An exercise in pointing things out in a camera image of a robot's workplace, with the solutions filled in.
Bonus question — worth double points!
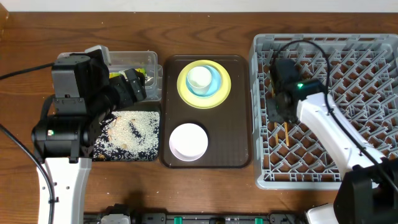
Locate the green yellow snack wrapper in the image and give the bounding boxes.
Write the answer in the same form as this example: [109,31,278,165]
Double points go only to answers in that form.
[109,68,147,78]

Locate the black waste tray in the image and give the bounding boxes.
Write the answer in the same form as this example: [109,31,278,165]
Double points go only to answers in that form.
[91,101,162,162]

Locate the clear plastic bin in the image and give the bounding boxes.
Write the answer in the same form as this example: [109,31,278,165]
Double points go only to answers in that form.
[57,50,164,103]

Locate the dark brown tray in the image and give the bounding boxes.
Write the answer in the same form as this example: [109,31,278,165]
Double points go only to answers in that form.
[159,55,252,169]

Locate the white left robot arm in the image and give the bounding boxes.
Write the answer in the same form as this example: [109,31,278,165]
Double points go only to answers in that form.
[32,45,147,223]

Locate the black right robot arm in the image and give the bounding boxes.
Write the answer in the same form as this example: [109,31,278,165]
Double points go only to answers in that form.
[267,79,397,224]

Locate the pile of rice grains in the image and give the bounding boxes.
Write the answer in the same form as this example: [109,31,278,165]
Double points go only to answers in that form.
[93,110,160,161]

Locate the white rice bowl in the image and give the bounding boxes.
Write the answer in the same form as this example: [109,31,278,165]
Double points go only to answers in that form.
[169,123,209,162]

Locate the grey dishwasher rack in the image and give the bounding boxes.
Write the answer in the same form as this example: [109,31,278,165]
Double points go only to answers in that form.
[249,34,397,190]

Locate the yellow plate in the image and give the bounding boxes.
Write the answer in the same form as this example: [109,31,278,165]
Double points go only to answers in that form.
[177,60,231,109]

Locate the wooden chopstick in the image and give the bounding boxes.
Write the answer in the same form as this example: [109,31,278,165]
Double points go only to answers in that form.
[271,84,279,146]
[284,122,290,147]

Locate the light blue bowl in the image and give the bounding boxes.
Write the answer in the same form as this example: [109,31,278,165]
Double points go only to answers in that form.
[186,65,221,97]

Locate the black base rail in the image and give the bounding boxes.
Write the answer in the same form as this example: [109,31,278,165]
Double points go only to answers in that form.
[83,204,307,224]

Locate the white cup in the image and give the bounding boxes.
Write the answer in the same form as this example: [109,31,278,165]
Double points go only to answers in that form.
[187,66,212,95]

